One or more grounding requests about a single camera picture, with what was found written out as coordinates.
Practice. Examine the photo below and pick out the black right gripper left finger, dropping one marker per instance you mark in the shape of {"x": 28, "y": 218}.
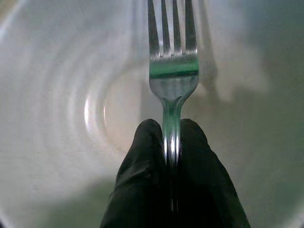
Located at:
{"x": 140, "y": 178}

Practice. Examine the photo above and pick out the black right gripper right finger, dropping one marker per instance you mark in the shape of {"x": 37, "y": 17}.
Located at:
{"x": 204, "y": 180}

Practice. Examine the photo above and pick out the silver metal fork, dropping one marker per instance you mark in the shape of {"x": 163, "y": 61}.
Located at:
{"x": 173, "y": 71}

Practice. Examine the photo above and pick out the white round plate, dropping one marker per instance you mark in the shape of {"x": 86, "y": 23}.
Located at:
{"x": 59, "y": 95}

